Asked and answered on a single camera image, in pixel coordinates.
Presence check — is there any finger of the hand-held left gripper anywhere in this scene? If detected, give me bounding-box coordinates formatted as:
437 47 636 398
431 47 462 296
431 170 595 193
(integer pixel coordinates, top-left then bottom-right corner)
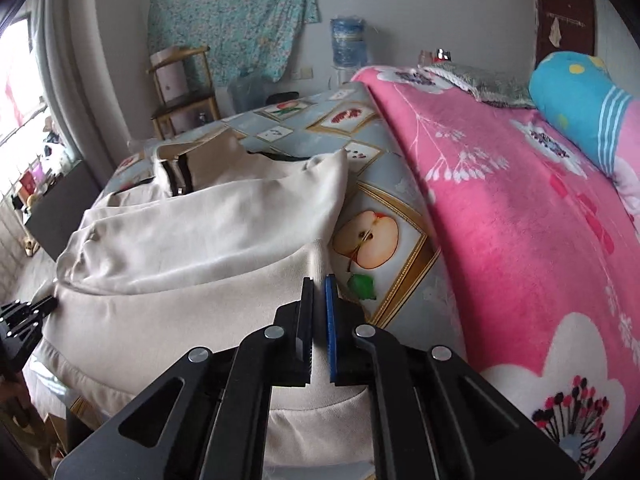
0 295 58 377

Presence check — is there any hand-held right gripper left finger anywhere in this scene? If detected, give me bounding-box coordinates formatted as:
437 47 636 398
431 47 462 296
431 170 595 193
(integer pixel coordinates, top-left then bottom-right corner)
52 276 317 480

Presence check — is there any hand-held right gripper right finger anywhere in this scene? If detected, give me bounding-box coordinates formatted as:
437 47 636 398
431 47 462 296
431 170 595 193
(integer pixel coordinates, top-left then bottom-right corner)
324 274 583 480

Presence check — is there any cream zip jacket black trim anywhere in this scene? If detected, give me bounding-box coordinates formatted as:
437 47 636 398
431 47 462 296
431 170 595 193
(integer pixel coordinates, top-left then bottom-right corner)
22 127 376 468

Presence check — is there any metal window grille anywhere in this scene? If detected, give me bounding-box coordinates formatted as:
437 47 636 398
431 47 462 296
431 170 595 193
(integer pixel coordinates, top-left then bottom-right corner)
0 105 51 261

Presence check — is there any fruit print tablecloth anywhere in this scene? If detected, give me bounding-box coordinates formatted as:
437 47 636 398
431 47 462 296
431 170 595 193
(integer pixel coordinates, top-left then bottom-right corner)
70 82 468 426

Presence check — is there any dark side cabinet with clutter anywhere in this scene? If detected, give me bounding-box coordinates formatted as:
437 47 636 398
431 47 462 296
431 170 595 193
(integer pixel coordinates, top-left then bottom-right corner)
25 160 103 262

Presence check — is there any pile of sill clutter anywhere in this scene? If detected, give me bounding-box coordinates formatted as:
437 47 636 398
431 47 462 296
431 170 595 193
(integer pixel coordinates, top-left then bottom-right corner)
10 115 81 211

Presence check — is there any pink floral blanket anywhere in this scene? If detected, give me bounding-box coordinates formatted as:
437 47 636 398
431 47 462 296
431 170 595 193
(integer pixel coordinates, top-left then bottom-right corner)
350 62 640 480

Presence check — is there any translucent bluish plastic bag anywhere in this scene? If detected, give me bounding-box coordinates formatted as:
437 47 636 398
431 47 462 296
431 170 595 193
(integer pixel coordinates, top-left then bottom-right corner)
227 72 273 113

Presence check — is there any white water dispenser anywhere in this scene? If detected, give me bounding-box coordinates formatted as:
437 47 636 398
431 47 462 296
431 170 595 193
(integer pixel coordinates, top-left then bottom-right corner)
330 66 361 86

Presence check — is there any wooden chair dark seat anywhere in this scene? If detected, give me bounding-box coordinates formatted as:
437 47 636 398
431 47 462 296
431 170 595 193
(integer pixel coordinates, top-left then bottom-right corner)
146 46 221 141

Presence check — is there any grey curtain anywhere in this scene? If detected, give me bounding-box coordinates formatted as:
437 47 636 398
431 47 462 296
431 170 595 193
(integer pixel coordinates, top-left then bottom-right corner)
30 0 118 181

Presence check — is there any white box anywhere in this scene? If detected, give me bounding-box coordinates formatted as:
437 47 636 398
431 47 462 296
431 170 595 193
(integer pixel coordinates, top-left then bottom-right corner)
150 47 187 106

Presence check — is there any blue water jug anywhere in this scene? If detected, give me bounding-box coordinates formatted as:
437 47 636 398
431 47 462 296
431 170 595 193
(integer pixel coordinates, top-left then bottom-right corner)
330 17 367 68

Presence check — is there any grey lace-edged cloth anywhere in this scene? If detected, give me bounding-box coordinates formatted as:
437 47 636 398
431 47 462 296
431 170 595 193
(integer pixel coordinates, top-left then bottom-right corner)
425 62 538 108

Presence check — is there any blue dotted bolster pillow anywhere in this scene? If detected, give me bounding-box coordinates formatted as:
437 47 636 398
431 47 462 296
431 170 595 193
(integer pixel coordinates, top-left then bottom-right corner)
529 51 640 191

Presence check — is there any teal floral wall cloth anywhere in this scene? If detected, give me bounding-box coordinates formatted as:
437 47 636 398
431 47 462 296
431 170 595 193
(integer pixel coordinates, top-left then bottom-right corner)
146 0 321 83

